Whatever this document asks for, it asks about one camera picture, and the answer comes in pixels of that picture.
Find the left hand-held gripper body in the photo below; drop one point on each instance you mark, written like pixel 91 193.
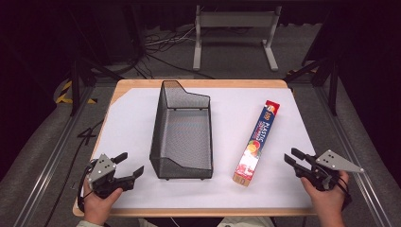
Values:
pixel 101 168

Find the yellow black hazard tape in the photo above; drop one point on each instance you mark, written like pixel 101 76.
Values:
pixel 64 91

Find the person's left hand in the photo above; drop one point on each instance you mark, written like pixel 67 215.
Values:
pixel 98 206

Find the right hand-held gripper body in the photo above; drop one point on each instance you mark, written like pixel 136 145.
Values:
pixel 327 167

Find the long blue plastic wrap box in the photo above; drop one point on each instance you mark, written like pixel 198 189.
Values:
pixel 257 142

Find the black metal stand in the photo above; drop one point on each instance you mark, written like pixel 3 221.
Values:
pixel 75 85
pixel 333 85

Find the grey metal stand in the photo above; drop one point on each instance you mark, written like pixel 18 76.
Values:
pixel 233 19

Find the person's right hand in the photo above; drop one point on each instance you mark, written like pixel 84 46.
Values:
pixel 327 201

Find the aluminium rail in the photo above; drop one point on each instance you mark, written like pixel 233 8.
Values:
pixel 343 126
pixel 53 151

